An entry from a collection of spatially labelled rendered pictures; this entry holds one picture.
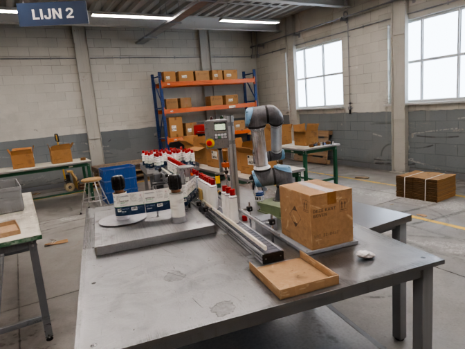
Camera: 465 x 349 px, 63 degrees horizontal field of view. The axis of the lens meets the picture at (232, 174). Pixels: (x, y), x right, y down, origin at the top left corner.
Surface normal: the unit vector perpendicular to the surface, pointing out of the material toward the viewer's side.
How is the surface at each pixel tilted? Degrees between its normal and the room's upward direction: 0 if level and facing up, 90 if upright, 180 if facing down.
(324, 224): 90
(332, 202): 90
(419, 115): 90
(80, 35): 90
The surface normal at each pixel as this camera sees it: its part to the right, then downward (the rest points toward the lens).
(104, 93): 0.50, 0.11
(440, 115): -0.87, 0.15
